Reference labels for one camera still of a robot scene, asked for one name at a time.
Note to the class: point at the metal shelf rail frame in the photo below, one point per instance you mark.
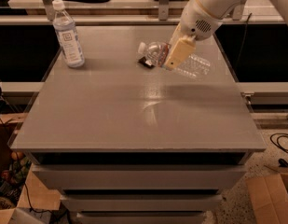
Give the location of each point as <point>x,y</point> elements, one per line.
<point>262,10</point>

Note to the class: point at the grey drawer cabinet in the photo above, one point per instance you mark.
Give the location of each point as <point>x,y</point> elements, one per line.
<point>124,144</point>

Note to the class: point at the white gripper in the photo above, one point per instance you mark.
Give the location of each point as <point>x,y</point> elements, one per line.
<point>196,21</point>

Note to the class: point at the cardboard box with groceries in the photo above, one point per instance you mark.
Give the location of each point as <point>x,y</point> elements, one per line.
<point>23,197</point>

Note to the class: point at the white-labelled upright water bottle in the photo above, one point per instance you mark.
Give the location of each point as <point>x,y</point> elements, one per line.
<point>66,32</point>

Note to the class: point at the cardboard box right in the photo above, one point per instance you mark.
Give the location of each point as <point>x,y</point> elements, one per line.
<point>269,198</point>

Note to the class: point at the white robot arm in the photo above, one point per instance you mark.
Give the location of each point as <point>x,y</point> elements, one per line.
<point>228,5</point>

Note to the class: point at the clear plastic water bottle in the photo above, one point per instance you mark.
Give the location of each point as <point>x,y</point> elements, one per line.
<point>193,67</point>

